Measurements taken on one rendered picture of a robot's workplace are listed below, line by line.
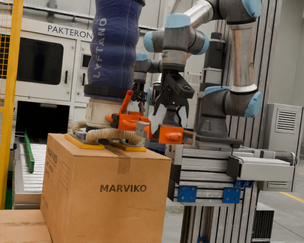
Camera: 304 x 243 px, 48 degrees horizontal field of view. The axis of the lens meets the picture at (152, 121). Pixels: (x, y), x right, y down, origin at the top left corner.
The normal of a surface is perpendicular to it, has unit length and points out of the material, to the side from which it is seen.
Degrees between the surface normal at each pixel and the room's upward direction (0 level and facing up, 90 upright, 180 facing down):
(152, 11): 90
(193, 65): 90
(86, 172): 90
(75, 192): 90
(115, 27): 78
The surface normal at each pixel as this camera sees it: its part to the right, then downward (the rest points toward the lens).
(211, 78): 0.29, 0.08
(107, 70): 0.04, -0.22
